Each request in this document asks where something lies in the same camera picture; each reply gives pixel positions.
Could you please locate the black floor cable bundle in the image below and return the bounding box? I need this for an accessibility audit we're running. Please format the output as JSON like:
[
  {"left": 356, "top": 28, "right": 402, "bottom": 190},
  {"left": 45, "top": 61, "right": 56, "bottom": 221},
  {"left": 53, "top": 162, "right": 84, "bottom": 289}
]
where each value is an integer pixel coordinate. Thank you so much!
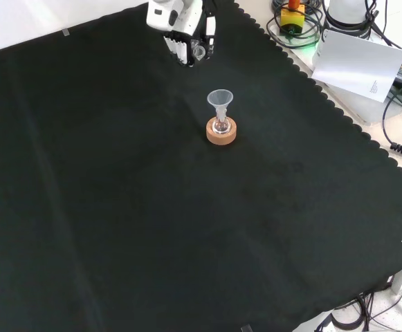
[{"left": 313, "top": 290, "right": 402, "bottom": 332}]

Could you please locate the clear plastic funnel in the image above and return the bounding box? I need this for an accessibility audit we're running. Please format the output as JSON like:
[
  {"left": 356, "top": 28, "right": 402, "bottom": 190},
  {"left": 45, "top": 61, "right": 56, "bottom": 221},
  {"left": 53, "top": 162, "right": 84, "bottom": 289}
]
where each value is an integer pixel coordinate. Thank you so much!
[{"left": 206, "top": 89, "right": 235, "bottom": 120}]

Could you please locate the clear round-bottom glass flask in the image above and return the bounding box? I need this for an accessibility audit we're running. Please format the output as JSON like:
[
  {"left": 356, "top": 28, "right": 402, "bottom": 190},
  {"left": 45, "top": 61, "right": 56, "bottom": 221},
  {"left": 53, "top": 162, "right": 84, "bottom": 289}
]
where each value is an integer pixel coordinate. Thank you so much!
[{"left": 211, "top": 107, "right": 230, "bottom": 136}]

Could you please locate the clear glass graduated cylinder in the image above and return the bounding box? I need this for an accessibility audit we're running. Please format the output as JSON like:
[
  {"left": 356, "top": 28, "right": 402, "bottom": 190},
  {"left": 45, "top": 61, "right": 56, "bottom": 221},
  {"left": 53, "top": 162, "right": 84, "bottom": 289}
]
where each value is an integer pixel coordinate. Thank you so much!
[{"left": 190, "top": 38, "right": 207, "bottom": 63}]

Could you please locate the white paper board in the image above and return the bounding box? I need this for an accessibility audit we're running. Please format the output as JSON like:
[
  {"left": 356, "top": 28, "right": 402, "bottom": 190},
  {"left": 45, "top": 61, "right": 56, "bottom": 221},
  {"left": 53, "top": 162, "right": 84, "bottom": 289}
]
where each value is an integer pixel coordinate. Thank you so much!
[{"left": 311, "top": 29, "right": 402, "bottom": 104}]

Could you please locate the black scalloped table cloth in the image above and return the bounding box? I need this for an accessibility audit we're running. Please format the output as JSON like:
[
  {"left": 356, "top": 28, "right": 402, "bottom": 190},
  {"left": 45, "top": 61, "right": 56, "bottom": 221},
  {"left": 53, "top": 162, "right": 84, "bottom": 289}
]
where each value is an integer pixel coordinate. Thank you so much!
[{"left": 0, "top": 0, "right": 402, "bottom": 332}]

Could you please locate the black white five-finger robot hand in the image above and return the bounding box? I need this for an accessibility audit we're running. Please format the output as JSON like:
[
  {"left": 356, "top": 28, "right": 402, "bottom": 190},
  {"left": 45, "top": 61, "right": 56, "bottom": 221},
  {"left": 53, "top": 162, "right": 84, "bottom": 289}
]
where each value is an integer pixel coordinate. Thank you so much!
[{"left": 146, "top": 0, "right": 219, "bottom": 68}]

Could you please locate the yellow stop button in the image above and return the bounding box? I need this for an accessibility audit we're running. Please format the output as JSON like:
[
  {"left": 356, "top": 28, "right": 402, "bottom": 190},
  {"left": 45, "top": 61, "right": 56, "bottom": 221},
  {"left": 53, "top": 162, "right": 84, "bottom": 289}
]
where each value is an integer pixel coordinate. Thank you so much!
[{"left": 279, "top": 0, "right": 307, "bottom": 36}]

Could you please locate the round cork ring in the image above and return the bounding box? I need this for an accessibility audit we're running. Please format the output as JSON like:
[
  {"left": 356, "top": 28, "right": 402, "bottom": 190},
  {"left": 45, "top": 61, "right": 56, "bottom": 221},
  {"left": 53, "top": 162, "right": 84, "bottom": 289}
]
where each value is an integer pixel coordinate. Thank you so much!
[{"left": 205, "top": 116, "right": 238, "bottom": 148}]

